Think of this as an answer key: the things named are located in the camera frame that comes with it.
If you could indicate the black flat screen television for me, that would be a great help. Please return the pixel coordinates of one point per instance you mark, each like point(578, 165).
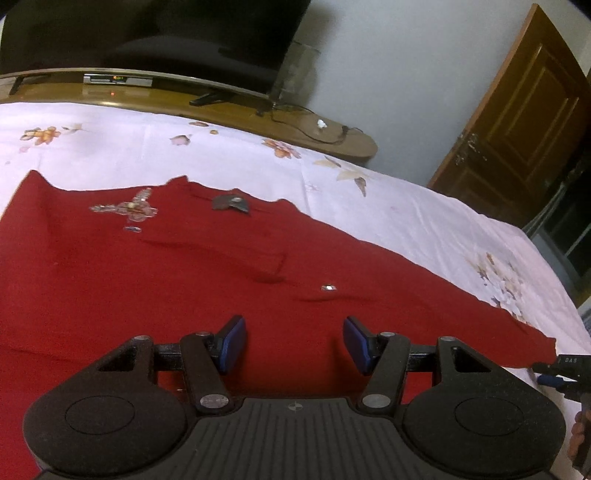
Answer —
point(138, 32)

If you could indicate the person's right hand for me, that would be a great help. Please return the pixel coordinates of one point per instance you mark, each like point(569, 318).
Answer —
point(577, 438)

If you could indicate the brown wooden door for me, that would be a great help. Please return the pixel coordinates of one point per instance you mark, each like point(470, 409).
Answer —
point(521, 120)

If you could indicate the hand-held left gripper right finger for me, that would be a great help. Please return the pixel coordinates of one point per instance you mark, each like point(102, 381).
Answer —
point(358, 346)

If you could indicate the clear glass vase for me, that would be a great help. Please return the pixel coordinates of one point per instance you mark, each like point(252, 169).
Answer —
point(295, 69)

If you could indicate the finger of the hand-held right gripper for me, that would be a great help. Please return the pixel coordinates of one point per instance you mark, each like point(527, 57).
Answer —
point(554, 381)
point(572, 362)

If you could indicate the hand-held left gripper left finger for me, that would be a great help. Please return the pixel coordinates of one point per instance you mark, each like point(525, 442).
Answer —
point(233, 345)

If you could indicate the small white crumpled object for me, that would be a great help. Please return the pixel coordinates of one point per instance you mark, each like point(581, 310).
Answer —
point(321, 123)

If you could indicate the red knitted sweater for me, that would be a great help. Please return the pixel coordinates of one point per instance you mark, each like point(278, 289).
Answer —
point(138, 277)

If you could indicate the silver set-top box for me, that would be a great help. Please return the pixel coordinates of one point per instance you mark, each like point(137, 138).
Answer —
point(121, 79)

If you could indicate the wooden television stand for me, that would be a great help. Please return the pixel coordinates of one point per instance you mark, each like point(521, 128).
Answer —
point(152, 99)

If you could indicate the white floral bedsheet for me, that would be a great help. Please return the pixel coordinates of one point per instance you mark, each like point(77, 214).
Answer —
point(415, 207)

